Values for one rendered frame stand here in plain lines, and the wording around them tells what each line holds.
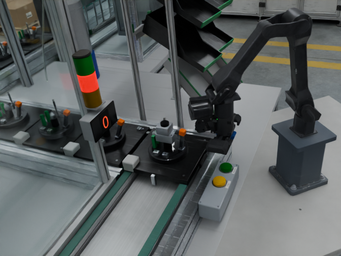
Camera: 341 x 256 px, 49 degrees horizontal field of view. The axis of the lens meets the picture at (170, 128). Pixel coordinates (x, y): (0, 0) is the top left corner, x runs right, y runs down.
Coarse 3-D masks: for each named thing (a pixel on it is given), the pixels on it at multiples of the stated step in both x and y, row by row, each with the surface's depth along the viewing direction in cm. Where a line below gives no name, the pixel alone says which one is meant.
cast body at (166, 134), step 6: (162, 120) 127; (156, 126) 126; (162, 126) 125; (168, 126) 125; (156, 132) 127; (162, 132) 125; (168, 132) 125; (174, 132) 127; (156, 138) 128; (162, 138) 127; (168, 138) 126; (174, 138) 127
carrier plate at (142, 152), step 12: (144, 144) 137; (192, 144) 135; (204, 144) 134; (144, 156) 132; (192, 156) 129; (144, 168) 126; (156, 168) 126; (168, 168) 125; (180, 168) 125; (192, 168) 124; (168, 180) 123; (180, 180) 120
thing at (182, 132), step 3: (180, 129) 125; (183, 129) 125; (177, 132) 125; (180, 132) 124; (183, 132) 123; (180, 135) 125; (183, 135) 124; (180, 138) 126; (183, 138) 126; (180, 141) 127; (183, 141) 127; (180, 144) 127; (183, 144) 128; (180, 147) 128
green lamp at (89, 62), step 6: (90, 54) 98; (78, 60) 97; (84, 60) 97; (90, 60) 98; (78, 66) 98; (84, 66) 98; (90, 66) 99; (78, 72) 99; (84, 72) 99; (90, 72) 99
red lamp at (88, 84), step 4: (80, 76) 100; (84, 76) 99; (88, 76) 99; (92, 76) 100; (80, 80) 100; (84, 80) 100; (88, 80) 100; (92, 80) 101; (96, 80) 102; (80, 84) 101; (84, 84) 101; (88, 84) 101; (92, 84) 101; (96, 84) 102; (84, 88) 101; (88, 88) 101; (92, 88) 102; (96, 88) 103
